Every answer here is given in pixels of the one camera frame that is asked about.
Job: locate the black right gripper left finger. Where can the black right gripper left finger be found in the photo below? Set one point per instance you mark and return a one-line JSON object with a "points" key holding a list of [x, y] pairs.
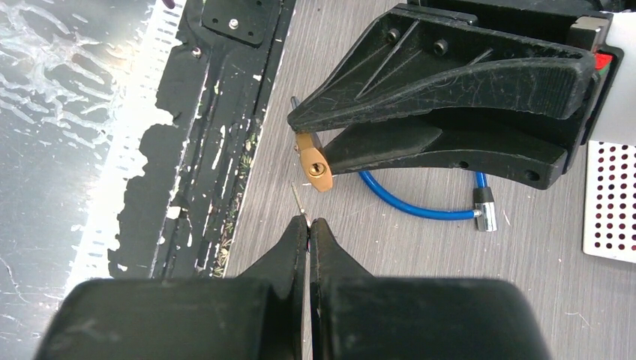
{"points": [[255, 315]]}

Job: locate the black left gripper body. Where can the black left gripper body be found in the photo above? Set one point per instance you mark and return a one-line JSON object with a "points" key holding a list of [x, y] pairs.
{"points": [[588, 32]]}

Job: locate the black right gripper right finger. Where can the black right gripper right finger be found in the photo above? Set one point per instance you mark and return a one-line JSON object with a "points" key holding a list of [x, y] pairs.
{"points": [[356, 315]]}

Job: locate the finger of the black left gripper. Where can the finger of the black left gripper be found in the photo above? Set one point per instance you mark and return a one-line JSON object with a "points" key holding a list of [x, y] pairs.
{"points": [[416, 58], [453, 142]]}

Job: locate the brass padlock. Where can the brass padlock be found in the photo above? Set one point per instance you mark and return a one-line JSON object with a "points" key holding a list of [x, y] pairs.
{"points": [[313, 161]]}

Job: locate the small silver key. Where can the small silver key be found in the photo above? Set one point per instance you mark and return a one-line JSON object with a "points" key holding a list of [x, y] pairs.
{"points": [[299, 204]]}

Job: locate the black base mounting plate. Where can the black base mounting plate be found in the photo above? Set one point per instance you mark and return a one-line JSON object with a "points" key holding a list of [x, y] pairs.
{"points": [[179, 216]]}

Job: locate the white perforated plastic basket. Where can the white perforated plastic basket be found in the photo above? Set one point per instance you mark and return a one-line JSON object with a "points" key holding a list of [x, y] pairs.
{"points": [[609, 205]]}

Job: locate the blue cable lock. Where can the blue cable lock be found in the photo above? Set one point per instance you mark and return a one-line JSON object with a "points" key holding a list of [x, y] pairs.
{"points": [[469, 201]]}

